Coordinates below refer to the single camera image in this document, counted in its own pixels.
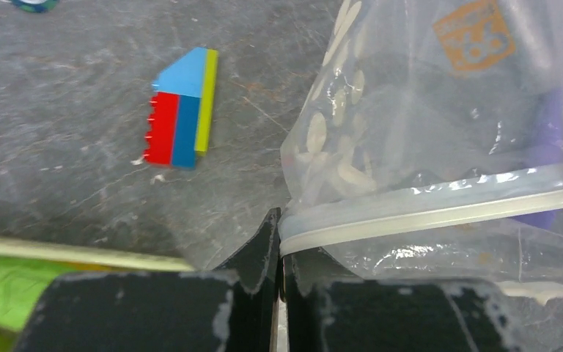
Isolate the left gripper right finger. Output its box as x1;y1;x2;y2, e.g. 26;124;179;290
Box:
282;249;525;351

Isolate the purple toy cylinder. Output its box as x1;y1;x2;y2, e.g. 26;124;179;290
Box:
512;87;563;230

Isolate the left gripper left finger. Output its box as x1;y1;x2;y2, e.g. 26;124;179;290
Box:
14;208;281;351

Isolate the green toy cucumber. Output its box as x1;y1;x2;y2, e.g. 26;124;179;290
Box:
0;256;87;331

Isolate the red blue green block stack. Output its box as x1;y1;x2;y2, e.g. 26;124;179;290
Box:
142;47;218;169

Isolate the light green plastic basket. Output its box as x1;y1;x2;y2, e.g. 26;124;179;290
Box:
0;238;194;351

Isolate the green poker chip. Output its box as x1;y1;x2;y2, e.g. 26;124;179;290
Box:
10;0;59;13

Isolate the clear polka dot zip bag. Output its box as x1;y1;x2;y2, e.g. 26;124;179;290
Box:
279;1;563;304

